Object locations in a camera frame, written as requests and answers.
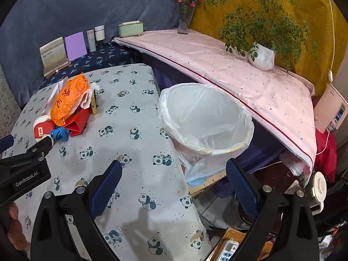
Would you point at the gold and black box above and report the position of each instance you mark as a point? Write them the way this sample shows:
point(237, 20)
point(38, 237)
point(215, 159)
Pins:
point(94, 104)

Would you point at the trash bin with white liner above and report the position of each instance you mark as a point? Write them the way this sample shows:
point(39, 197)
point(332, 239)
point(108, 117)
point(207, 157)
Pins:
point(206, 108)

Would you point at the white jar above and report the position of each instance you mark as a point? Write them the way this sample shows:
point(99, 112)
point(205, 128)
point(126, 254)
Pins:
point(99, 34)

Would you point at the pink cloth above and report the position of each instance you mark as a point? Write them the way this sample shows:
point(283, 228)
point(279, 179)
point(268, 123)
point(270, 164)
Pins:
point(231, 68)

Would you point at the white power strip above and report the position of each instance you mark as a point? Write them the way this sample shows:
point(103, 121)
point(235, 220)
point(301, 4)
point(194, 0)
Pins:
point(227, 251)

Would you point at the white round appliance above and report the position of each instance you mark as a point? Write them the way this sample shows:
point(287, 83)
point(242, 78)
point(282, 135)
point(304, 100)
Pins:
point(318, 190)

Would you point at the dark purple cloth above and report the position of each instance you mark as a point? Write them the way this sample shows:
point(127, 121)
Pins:
point(168, 73)

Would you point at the red box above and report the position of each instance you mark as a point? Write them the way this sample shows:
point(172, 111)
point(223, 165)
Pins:
point(77, 122)

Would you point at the wooden tray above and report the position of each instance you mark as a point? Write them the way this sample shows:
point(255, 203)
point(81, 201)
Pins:
point(236, 233)

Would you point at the purple card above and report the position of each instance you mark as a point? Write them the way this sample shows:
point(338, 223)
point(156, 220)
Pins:
point(76, 46)

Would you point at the blue-grey cloth backdrop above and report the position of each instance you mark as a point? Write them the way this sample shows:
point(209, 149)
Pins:
point(81, 5)

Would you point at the blue tape measure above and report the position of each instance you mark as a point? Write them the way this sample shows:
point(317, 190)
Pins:
point(59, 133)

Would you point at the glass vase with pink flowers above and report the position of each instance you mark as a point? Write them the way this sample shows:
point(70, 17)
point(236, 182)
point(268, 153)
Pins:
point(185, 19)

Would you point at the light green tissue box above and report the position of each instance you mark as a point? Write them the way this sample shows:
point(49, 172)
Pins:
point(130, 30)

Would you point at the red cloth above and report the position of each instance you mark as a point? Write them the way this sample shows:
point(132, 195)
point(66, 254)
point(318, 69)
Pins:
point(326, 155)

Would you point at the pink panel device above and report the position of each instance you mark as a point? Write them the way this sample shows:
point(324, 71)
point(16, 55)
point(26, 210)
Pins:
point(330, 106)

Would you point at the clear plastic bag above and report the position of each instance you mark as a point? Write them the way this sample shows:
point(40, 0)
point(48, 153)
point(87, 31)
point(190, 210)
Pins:
point(293, 165)

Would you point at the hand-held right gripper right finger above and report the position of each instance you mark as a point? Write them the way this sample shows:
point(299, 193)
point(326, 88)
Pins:
point(242, 190)

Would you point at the green plant in white pot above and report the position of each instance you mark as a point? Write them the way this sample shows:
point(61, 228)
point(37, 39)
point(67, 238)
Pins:
point(262, 57)

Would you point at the panda printed cloth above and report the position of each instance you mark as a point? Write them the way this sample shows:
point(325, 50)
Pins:
point(136, 114)

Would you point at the navy patterned cloth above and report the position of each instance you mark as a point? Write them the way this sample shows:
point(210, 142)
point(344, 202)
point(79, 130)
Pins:
point(108, 54)

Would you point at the white tube bottle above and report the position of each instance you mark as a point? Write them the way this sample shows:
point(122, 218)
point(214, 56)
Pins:
point(91, 42)

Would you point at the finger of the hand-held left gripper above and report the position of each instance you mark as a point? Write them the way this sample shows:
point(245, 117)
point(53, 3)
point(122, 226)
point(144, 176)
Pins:
point(5, 143)
point(40, 147)

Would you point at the person's left hand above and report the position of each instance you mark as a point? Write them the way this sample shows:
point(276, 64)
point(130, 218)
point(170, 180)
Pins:
point(13, 223)

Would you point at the orange plastic bag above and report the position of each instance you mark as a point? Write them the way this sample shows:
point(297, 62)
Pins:
point(68, 98)

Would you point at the wooden board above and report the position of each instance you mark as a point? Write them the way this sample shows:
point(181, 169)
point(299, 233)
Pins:
point(214, 180)

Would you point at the mustard yellow cloth backdrop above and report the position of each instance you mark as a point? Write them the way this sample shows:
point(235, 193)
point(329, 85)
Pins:
point(299, 5)

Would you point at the white and red packet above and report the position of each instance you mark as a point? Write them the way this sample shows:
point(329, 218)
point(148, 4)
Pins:
point(40, 130)

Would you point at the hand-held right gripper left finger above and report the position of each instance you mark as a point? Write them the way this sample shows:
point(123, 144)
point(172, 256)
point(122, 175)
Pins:
point(107, 187)

